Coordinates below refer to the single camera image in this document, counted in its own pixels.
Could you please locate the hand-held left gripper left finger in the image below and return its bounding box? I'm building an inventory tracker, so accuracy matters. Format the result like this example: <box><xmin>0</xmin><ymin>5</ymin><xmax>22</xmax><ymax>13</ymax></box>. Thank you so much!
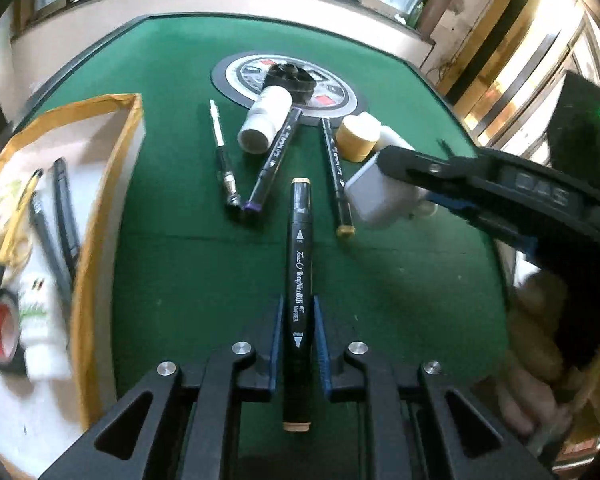
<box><xmin>37</xmin><ymin>294</ymin><xmax>286</xmax><ymax>480</ymax></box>

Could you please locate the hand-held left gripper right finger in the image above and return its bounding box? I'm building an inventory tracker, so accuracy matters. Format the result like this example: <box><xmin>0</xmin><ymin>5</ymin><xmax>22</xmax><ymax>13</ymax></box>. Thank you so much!
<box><xmin>312</xmin><ymin>294</ymin><xmax>556</xmax><ymax>480</ymax></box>

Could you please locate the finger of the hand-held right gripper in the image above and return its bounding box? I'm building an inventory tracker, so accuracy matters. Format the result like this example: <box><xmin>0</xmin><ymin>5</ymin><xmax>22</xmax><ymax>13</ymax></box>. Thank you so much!
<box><xmin>424</xmin><ymin>198</ymin><xmax>539</xmax><ymax>259</ymax></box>
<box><xmin>377</xmin><ymin>144</ymin><xmax>598</xmax><ymax>217</ymax></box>

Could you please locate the tall white spray bottle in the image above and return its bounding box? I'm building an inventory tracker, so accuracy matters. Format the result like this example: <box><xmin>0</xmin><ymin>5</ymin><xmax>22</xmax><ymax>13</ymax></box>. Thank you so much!
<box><xmin>376</xmin><ymin>126</ymin><xmax>417</xmax><ymax>153</ymax></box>

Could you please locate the white charger block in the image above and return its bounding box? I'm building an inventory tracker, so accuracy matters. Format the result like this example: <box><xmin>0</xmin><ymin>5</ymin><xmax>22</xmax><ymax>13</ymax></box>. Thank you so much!
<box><xmin>343</xmin><ymin>152</ymin><xmax>433</xmax><ymax>229</ymax></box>

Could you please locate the black marker with beige caps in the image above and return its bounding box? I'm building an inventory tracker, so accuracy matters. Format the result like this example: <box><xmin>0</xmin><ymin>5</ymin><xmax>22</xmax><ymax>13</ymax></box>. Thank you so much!
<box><xmin>281</xmin><ymin>177</ymin><xmax>314</xmax><ymax>434</ymax></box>

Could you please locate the thin black marker yellow end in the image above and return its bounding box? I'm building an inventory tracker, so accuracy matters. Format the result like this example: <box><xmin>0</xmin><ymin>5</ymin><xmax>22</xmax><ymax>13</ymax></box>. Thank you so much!
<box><xmin>320</xmin><ymin>117</ymin><xmax>357</xmax><ymax>240</ymax></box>

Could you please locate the black marker with purple end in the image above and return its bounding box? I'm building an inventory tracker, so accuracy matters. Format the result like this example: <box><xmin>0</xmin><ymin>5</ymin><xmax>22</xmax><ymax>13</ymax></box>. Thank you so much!
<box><xmin>242</xmin><ymin>107</ymin><xmax>304</xmax><ymax>214</ymax></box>

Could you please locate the white bottle with red label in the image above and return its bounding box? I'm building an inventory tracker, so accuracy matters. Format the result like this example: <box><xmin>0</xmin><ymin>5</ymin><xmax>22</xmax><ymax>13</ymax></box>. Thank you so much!
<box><xmin>237</xmin><ymin>85</ymin><xmax>292</xmax><ymax>155</ymax></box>

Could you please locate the silver and black pen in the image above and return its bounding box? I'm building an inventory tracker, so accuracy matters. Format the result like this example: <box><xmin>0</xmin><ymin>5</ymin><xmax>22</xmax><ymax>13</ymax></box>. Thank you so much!
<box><xmin>208</xmin><ymin>99</ymin><xmax>242</xmax><ymax>209</ymax></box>

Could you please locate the white bottle with green label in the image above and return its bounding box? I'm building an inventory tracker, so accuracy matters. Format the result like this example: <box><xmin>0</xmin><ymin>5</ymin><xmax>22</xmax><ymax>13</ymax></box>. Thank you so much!
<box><xmin>16</xmin><ymin>269</ymin><xmax>74</xmax><ymax>382</ymax></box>

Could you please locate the white tray with yellow tape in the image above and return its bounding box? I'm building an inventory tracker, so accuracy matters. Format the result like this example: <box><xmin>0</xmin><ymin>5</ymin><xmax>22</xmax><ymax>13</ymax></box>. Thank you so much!
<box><xmin>0</xmin><ymin>92</ymin><xmax>146</xmax><ymax>466</ymax></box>

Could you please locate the thick black marker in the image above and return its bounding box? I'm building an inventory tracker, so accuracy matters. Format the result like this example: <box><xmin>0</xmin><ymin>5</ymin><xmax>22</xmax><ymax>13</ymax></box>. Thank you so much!
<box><xmin>51</xmin><ymin>157</ymin><xmax>84</xmax><ymax>282</ymax></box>

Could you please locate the dark metal pen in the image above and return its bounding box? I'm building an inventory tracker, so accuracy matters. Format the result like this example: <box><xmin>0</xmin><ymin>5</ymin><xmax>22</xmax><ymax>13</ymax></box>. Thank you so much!
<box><xmin>27</xmin><ymin>192</ymin><xmax>74</xmax><ymax>301</ymax></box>

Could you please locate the black tape roll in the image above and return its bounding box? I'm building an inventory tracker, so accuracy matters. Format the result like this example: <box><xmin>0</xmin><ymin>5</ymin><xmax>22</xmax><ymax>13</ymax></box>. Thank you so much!
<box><xmin>0</xmin><ymin>264</ymin><xmax>29</xmax><ymax>377</ymax></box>

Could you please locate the yellow pen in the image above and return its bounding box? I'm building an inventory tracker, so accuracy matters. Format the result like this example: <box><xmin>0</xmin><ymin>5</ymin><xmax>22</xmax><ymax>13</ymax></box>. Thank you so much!
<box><xmin>0</xmin><ymin>169</ymin><xmax>44</xmax><ymax>267</ymax></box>

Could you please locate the person's right hand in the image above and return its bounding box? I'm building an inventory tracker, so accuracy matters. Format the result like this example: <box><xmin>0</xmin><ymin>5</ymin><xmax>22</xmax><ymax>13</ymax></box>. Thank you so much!
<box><xmin>497</xmin><ymin>364</ymin><xmax>577</xmax><ymax>439</ymax></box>

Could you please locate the gold-framed glass door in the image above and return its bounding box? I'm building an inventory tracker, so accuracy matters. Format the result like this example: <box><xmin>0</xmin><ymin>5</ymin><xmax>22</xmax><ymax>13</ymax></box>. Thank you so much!
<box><xmin>452</xmin><ymin>0</ymin><xmax>600</xmax><ymax>151</ymax></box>

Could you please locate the black table centre hub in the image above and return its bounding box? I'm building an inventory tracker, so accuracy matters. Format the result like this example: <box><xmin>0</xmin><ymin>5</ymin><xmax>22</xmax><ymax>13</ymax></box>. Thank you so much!
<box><xmin>263</xmin><ymin>62</ymin><xmax>316</xmax><ymax>98</ymax></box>

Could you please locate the round table control panel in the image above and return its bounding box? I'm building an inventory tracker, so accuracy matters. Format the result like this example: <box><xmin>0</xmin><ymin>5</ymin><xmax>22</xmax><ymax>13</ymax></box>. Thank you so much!
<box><xmin>210</xmin><ymin>50</ymin><xmax>369</xmax><ymax>129</ymax></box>

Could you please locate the tangled wall cable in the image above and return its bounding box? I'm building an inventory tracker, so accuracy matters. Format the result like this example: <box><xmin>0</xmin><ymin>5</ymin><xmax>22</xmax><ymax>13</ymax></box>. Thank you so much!
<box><xmin>422</xmin><ymin>54</ymin><xmax>456</xmax><ymax>92</ymax></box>

